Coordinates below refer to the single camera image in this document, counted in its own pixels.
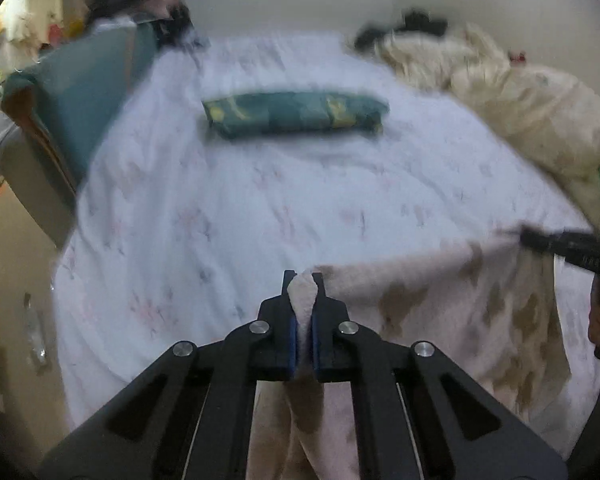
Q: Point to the cream duvet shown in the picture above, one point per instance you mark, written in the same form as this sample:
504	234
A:
530	100

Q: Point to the dark clothes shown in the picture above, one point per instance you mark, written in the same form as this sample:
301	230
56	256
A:
415	22

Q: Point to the bear print pants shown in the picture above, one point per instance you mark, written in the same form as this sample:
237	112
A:
430	310

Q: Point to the white floral bed sheet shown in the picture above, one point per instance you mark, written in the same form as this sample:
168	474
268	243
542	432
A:
205	210

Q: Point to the teal padded cushion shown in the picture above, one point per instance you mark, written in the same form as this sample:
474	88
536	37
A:
80	90

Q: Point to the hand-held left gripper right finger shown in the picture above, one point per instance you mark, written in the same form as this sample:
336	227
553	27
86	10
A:
316	345

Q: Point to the grey box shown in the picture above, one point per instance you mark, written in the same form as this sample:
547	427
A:
30	185

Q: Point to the small red toy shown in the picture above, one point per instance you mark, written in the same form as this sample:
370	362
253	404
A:
517	56

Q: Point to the clear plastic bottle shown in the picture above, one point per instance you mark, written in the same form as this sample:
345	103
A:
35	330

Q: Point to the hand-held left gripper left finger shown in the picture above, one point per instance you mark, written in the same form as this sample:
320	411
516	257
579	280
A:
292	342

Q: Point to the folded green camouflage cloth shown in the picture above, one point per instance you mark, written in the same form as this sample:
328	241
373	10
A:
295	112

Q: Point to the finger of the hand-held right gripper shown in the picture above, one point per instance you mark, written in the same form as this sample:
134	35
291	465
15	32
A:
560	245

